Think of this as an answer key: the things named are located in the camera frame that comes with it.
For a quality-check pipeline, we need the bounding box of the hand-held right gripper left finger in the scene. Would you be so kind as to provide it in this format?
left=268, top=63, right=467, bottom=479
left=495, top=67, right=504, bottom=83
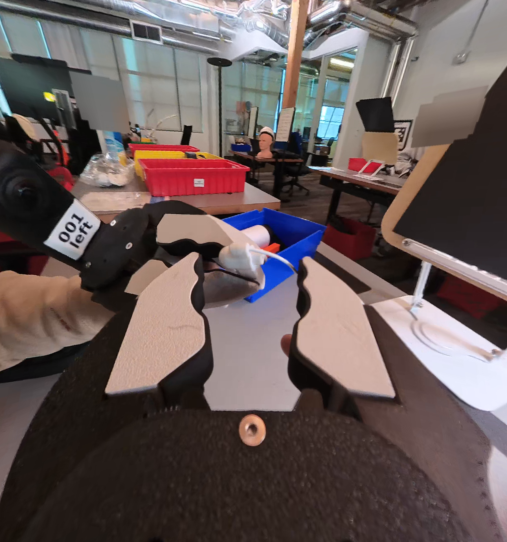
left=104, top=252, right=214, bottom=395

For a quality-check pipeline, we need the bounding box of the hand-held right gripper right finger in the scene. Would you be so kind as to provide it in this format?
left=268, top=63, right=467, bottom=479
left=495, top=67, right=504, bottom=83
left=288, top=256, right=396, bottom=401

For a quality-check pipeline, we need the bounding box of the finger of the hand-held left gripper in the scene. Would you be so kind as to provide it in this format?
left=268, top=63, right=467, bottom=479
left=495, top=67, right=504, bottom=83
left=156, top=213, right=255, bottom=259
left=124, top=258, right=267, bottom=310

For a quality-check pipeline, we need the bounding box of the white cable with plug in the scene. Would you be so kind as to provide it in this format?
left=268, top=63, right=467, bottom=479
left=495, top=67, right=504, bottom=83
left=218, top=241, right=300, bottom=275

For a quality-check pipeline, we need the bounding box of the person's left forearm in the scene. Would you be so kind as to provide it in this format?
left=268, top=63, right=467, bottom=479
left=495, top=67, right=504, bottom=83
left=0, top=267, right=115, bottom=375

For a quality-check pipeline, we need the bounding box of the white paper sheet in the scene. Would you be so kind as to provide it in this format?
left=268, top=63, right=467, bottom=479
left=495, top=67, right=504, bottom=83
left=80, top=191, right=152, bottom=212

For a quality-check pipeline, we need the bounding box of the white cylindrical roll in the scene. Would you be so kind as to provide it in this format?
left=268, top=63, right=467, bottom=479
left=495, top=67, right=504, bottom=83
left=238, top=224, right=275, bottom=246

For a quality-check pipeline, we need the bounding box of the clear plastic bag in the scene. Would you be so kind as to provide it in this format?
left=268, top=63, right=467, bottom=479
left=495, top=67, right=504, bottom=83
left=82, top=153, right=134, bottom=187

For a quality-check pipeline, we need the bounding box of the red backpack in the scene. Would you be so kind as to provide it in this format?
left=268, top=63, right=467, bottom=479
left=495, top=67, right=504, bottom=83
left=0, top=164, right=75, bottom=276

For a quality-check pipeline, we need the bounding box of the clear water bottle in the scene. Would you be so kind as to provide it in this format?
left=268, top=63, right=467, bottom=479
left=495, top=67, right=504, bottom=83
left=105, top=130, right=125, bottom=163

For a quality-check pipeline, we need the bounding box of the red bag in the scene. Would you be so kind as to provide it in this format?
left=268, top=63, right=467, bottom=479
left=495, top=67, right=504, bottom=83
left=322, top=216, right=377, bottom=261
left=437, top=275, right=504, bottom=321

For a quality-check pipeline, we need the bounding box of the background wooden desk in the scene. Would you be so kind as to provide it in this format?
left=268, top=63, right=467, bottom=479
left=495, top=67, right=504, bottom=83
left=230, top=150, right=305, bottom=200

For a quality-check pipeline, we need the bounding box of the mannequin head with white cap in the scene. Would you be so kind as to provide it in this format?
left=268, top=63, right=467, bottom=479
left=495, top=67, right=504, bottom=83
left=255, top=126, right=276, bottom=158

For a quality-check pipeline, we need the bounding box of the black office chair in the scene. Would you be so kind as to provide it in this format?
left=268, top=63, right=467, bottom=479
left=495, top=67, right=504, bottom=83
left=285, top=131, right=311, bottom=195

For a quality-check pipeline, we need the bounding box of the long wooden desk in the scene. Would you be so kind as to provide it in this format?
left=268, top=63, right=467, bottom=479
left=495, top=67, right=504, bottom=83
left=310, top=165, right=404, bottom=225

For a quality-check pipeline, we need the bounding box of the black monitor screen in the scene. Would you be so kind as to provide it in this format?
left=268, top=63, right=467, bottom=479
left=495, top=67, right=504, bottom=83
left=0, top=54, right=93, bottom=121

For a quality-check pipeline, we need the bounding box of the wooden board with black sheet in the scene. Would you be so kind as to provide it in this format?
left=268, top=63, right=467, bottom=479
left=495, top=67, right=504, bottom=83
left=381, top=55, right=507, bottom=310

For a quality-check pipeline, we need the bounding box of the wooden pillar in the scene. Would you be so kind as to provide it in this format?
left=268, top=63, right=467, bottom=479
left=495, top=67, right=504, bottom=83
left=282, top=0, right=311, bottom=108

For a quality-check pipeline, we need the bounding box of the tilted board on stand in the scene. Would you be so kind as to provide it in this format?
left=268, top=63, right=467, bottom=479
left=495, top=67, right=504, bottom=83
left=356, top=97, right=400, bottom=166

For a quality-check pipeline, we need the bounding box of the framed tag print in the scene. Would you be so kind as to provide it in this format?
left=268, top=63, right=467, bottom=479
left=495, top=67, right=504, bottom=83
left=394, top=120, right=412, bottom=151

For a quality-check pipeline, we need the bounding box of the small duct vent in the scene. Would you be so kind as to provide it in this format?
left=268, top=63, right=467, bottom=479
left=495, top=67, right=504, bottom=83
left=131, top=20, right=163, bottom=44

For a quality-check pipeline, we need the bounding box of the silver air duct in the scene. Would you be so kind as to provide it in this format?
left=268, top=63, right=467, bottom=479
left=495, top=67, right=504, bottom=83
left=25, top=0, right=419, bottom=51

